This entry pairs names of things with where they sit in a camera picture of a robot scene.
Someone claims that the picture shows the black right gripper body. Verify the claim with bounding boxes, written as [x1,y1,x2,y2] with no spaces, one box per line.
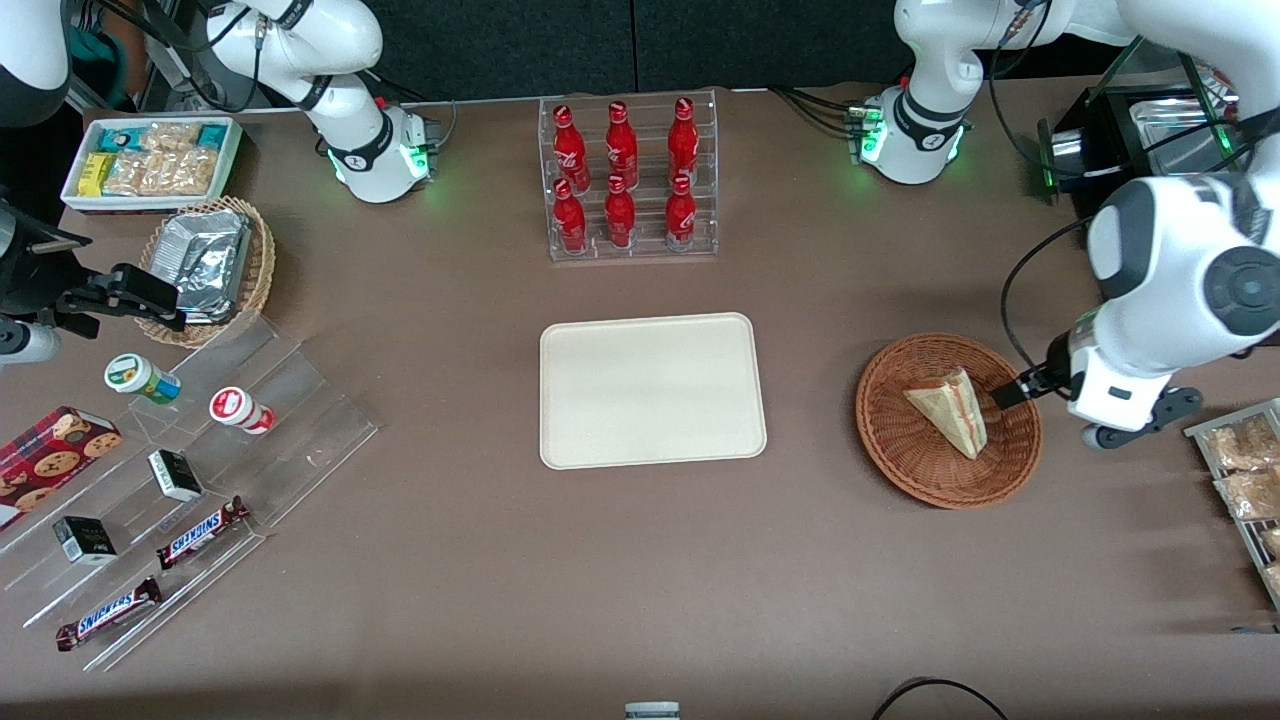
[0,200,101,339]

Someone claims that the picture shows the triangle sandwich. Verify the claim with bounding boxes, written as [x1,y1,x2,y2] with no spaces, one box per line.
[902,366,990,462]

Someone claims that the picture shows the white snack tray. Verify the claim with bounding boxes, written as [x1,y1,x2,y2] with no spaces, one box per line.
[60,116,245,216]

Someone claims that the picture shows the light tan wicker basket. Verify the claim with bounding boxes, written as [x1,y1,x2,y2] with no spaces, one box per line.
[137,195,278,350]

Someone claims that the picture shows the brown round wicker basket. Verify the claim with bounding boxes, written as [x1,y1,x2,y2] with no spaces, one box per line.
[855,332,1044,511]

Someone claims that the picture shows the cream plastic tray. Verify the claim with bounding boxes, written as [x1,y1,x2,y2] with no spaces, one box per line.
[539,311,769,472]

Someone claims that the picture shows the green lid cup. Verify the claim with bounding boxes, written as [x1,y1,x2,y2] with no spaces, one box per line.
[103,352,184,406]

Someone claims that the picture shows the silver foil pack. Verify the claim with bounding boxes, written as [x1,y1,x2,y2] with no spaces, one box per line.
[149,209,252,325]

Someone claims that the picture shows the red lid cup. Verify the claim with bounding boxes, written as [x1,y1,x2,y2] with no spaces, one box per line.
[208,385,277,436]

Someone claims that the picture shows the yellow snack pack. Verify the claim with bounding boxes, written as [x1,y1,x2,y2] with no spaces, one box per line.
[77,151,117,198]

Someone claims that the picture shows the clear rice cracker bags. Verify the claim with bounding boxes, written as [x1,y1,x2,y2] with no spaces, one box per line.
[103,121,220,198]

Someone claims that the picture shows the small black box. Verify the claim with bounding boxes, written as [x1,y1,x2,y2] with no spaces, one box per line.
[147,448,205,503]
[51,515,119,565]

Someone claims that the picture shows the clear acrylic stepped display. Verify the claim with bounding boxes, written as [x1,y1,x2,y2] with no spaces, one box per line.
[0,314,382,674]

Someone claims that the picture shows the red plaid cookie box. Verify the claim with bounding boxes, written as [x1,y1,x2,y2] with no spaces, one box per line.
[0,404,124,532]

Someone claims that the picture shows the snickers bar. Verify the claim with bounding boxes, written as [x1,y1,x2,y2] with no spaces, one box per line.
[155,495,252,572]
[54,576,164,653]

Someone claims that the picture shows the black food warmer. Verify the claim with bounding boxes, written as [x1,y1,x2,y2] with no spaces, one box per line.
[1036,66,1280,209]

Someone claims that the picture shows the steel warmer pan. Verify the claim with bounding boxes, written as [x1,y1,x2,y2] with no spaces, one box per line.
[1128,92,1243,169]

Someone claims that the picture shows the red cola bottle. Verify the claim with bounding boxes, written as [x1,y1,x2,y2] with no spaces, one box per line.
[605,100,640,189]
[603,174,638,250]
[552,178,590,255]
[664,173,698,251]
[552,104,590,189]
[667,96,700,185]

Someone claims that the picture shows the clear acrylic bottle rack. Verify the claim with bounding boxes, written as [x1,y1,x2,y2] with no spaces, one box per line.
[537,88,720,264]

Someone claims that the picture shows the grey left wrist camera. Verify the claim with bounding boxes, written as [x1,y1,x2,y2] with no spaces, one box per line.
[1080,386,1205,450]

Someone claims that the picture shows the grey wire snack tray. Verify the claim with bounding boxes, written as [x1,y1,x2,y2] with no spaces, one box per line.
[1183,397,1280,613]

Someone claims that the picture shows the black floor cable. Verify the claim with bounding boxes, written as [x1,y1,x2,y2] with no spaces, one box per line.
[869,677,1012,720]

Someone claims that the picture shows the black base cables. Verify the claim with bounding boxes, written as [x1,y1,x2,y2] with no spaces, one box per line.
[768,84,865,138]

